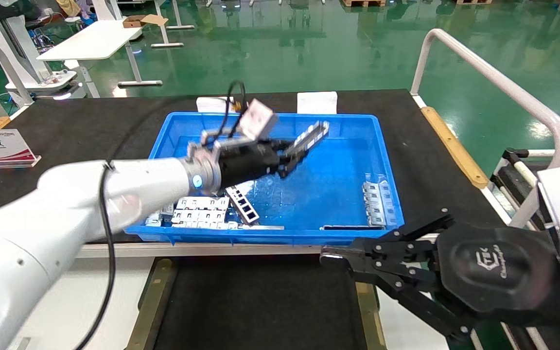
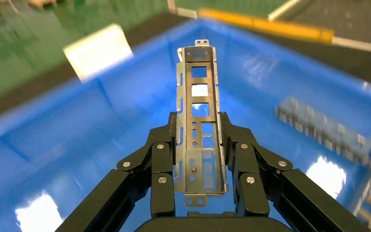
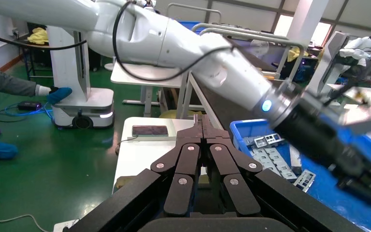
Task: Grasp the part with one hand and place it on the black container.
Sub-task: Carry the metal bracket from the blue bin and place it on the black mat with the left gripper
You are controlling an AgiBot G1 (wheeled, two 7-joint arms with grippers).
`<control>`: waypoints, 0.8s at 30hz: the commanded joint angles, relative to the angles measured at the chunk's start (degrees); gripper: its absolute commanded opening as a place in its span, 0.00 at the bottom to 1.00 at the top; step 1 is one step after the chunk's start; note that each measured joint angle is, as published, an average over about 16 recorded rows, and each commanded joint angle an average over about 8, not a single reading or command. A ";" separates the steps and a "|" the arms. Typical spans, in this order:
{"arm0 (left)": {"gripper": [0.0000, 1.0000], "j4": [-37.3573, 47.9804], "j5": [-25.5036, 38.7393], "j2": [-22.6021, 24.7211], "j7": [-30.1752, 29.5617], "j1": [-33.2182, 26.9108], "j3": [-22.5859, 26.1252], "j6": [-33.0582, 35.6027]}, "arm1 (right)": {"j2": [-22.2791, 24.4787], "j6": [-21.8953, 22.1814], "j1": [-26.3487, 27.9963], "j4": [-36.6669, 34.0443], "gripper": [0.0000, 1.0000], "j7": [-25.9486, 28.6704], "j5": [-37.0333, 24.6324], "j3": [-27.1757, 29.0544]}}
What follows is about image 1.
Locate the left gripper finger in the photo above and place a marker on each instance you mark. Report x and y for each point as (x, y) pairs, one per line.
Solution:
(292, 163)
(287, 146)

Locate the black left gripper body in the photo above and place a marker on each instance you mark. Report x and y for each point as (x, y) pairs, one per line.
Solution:
(243, 163)

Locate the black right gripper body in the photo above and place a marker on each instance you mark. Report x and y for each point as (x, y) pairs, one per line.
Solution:
(498, 267)

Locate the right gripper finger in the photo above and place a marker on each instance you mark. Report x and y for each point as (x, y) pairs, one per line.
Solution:
(416, 291)
(396, 243)

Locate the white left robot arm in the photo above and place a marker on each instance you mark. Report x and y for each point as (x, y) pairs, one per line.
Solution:
(42, 223)

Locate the white side platform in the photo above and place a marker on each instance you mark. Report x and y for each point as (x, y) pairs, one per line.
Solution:
(406, 330)
(90, 301)

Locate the blue plastic parts bin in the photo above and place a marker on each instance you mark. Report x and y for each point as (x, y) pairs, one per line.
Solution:
(328, 184)

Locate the white paper label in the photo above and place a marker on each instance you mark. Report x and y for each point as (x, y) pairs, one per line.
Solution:
(316, 102)

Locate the white foam block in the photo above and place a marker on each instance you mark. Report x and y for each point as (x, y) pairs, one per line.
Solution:
(212, 104)

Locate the thin silver metal strip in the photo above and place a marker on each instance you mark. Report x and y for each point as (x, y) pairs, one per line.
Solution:
(260, 227)

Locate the tan wooden edge strip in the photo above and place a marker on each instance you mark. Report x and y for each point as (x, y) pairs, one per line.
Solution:
(455, 148)

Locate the white table legs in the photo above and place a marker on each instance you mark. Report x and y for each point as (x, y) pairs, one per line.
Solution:
(167, 44)

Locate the black felt table mat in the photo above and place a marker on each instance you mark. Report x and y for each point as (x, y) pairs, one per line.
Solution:
(90, 126)

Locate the open cardboard box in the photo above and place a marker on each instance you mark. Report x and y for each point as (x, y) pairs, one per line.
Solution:
(139, 21)

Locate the white tube handrail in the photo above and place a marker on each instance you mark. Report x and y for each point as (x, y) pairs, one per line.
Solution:
(503, 79)
(15, 78)

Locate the white table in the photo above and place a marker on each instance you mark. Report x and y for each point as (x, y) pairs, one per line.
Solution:
(90, 41)

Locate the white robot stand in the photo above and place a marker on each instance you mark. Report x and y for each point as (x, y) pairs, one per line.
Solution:
(3, 39)

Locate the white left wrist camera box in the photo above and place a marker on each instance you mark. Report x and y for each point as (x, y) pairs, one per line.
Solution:
(258, 119)

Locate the white metal frame rack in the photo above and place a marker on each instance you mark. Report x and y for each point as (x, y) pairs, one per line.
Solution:
(503, 165)

